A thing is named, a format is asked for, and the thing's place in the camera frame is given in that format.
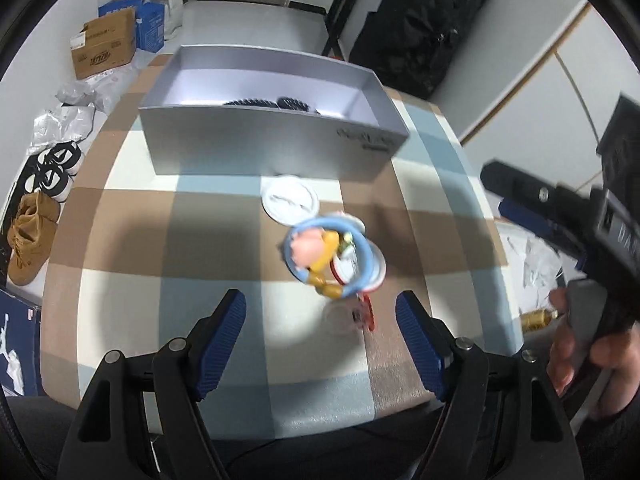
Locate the tan suede boots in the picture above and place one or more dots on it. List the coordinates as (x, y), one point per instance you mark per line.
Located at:
(31, 236)

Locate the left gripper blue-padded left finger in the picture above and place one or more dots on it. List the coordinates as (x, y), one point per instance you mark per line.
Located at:
(192, 366)

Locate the white round pin badge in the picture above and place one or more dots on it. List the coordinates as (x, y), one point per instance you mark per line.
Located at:
(287, 200)

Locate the person's right hand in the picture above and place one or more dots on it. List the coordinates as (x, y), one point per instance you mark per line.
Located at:
(618, 353)

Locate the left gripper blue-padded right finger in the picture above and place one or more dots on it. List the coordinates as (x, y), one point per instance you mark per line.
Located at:
(433, 350)

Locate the black metal rack frame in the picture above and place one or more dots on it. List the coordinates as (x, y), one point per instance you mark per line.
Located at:
(335, 21)

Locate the grey rectangular storage box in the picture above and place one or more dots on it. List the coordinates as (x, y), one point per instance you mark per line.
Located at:
(249, 111)

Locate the white round badge behind ring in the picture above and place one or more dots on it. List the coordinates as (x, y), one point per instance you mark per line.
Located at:
(354, 221)

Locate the plaid checkered table cloth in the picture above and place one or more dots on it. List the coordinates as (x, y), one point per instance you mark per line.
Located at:
(139, 258)

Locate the black backpack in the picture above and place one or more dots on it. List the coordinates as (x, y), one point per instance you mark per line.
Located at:
(410, 44)

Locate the blue cardboard box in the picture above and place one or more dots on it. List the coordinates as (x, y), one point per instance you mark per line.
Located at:
(150, 21)

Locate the white plastic mailer bags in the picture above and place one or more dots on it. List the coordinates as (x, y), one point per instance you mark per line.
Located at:
(78, 102)

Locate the light blue ring bangle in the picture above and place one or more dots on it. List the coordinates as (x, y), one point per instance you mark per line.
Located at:
(350, 239)

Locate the white round badge with red rim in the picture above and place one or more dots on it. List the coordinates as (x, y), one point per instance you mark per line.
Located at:
(345, 269)

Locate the navy jordan shoe box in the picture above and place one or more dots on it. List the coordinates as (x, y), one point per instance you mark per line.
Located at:
(20, 346)

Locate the black and white sneakers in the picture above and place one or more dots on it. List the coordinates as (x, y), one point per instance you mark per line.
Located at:
(53, 170)

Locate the red clear hair clip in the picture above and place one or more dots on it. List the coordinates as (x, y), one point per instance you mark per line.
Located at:
(361, 312)

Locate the gold perfume bottle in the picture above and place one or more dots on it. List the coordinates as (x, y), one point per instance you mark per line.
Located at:
(537, 320)

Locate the brown cardboard box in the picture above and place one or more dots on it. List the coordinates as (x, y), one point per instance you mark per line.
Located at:
(104, 43)

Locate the pink and yellow bangle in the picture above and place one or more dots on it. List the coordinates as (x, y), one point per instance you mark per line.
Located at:
(312, 251)

